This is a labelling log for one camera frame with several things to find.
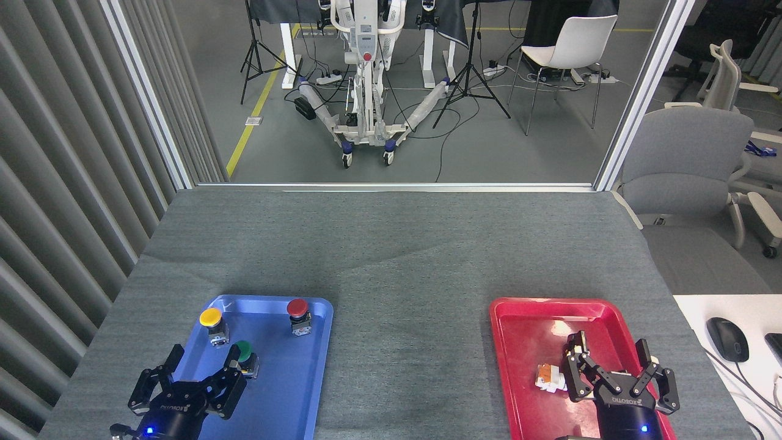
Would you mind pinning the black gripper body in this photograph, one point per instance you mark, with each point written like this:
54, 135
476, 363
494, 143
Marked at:
171, 423
626, 421

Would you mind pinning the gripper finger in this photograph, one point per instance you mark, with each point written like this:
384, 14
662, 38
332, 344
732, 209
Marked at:
577, 379
232, 388
666, 391
148, 385

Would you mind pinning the green push button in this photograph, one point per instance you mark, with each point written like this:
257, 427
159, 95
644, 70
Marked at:
247, 353

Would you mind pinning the yellow push button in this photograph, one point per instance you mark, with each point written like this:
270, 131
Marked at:
211, 316

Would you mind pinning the red push button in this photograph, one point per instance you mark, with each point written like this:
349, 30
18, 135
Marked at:
297, 307

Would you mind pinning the blue plastic tray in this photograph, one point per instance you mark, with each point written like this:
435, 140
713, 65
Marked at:
287, 379

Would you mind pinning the red plastic tray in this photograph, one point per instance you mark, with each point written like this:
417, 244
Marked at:
525, 342

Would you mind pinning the black computer mouse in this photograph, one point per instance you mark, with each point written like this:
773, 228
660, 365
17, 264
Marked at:
727, 339

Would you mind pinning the flat black device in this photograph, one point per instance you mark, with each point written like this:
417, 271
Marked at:
776, 345

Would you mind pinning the white side table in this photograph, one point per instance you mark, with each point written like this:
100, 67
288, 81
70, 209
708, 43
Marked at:
757, 311

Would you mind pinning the grey ribbed partition panel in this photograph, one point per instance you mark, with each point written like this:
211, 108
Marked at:
61, 183

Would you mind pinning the grey office chair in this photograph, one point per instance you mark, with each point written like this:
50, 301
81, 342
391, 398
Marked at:
684, 159

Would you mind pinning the grey floor outlet plate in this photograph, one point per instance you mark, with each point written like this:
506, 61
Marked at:
253, 121

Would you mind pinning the black power adapter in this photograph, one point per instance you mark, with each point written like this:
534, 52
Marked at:
304, 108

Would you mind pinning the white power strip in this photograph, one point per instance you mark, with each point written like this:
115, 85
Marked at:
328, 78
493, 70
602, 78

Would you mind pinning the white office chair with headrest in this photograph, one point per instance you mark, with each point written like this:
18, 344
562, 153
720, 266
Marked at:
727, 73

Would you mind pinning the black tripod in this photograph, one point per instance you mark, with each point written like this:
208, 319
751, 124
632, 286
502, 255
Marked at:
252, 55
469, 73

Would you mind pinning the white chair with metal legs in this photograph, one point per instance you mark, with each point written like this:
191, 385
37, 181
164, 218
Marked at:
574, 46

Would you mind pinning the black office chair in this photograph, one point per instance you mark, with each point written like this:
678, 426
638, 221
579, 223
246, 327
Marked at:
708, 36

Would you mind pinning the white desk with black cloth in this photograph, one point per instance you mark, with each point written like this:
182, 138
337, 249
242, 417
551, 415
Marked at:
452, 24

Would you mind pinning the white stand on wheels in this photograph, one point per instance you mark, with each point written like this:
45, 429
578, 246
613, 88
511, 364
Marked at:
366, 36

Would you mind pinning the white and orange switch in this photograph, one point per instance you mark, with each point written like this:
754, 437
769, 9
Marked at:
547, 377

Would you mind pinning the black switch with white base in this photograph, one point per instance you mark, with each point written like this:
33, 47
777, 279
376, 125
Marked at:
578, 340

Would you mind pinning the white chair frame with armrest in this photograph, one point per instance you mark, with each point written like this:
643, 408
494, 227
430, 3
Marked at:
767, 214

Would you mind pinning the silver frame rail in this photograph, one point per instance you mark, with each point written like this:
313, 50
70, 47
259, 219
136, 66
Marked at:
397, 186

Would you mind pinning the silver frame post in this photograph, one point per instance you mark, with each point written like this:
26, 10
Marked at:
641, 91
146, 91

